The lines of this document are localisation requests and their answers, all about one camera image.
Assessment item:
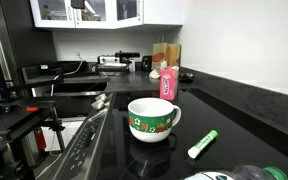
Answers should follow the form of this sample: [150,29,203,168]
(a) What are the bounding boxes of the clear bottle with green cap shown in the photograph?
[184,165,288,180]

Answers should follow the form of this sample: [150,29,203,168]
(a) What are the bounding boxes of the white crumpled cloth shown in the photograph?
[149,69,160,79]

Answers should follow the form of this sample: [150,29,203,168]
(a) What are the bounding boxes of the brown paper bag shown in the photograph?
[151,43,181,69]

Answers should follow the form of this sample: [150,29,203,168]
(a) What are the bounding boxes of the silver black countertop appliance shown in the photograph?
[96,51,140,76]

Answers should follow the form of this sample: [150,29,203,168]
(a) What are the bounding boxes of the black camera stand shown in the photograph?
[0,64,58,180]

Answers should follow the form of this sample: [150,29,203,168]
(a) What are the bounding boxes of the green and white marker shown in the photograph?
[187,130,218,159]

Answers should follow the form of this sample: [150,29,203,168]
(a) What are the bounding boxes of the pink carton box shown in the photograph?
[160,66,179,100]

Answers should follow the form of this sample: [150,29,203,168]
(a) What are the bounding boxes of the white upper cabinets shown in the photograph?
[30,0,184,30]

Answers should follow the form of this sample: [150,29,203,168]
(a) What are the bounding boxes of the green and white mug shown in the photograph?
[128,98,182,143]

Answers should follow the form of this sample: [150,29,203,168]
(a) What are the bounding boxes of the stove control panel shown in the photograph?
[49,94,114,180]

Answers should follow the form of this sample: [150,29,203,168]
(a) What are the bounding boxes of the small black box appliance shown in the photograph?
[141,56,152,72]

